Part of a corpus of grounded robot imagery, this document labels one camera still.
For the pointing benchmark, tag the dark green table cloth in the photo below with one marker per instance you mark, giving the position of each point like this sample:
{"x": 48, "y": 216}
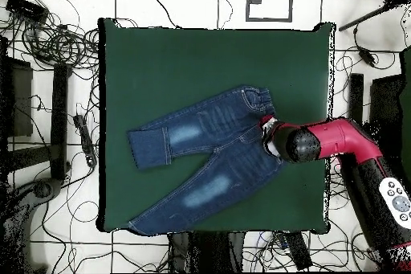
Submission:
{"x": 192, "y": 62}

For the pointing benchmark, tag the grey floor hatch frame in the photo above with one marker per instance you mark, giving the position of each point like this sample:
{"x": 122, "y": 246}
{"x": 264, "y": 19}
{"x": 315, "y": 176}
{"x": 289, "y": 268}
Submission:
{"x": 269, "y": 19}

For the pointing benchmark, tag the long black power strip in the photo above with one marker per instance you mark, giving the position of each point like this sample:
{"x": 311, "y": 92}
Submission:
{"x": 298, "y": 250}

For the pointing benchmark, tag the blue denim jeans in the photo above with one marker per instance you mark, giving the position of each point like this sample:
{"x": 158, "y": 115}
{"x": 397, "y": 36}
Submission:
{"x": 218, "y": 145}

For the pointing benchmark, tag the black stand with rod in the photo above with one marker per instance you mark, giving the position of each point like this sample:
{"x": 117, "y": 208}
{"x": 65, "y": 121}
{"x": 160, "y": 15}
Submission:
{"x": 362, "y": 17}

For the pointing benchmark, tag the small black power adapter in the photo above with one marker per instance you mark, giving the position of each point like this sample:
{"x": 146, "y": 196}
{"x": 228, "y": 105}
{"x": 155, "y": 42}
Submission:
{"x": 367, "y": 56}

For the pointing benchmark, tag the dark flat panel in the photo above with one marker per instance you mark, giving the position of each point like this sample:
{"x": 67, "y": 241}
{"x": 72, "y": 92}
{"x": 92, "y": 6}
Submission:
{"x": 385, "y": 103}
{"x": 21, "y": 103}

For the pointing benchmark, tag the black adapter box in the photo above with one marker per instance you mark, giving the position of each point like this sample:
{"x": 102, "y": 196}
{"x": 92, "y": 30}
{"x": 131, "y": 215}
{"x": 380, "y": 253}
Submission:
{"x": 27, "y": 8}

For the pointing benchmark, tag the grey stand base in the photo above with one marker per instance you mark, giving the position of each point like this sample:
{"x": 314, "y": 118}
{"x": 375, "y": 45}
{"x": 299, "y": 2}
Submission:
{"x": 41, "y": 190}

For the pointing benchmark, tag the black stand bar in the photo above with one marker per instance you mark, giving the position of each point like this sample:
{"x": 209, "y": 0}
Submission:
{"x": 59, "y": 119}
{"x": 355, "y": 97}

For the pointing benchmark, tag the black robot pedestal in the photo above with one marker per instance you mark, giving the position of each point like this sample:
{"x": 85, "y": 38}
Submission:
{"x": 205, "y": 251}

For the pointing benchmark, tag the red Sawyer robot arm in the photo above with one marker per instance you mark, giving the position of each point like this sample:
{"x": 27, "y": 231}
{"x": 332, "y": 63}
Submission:
{"x": 346, "y": 158}

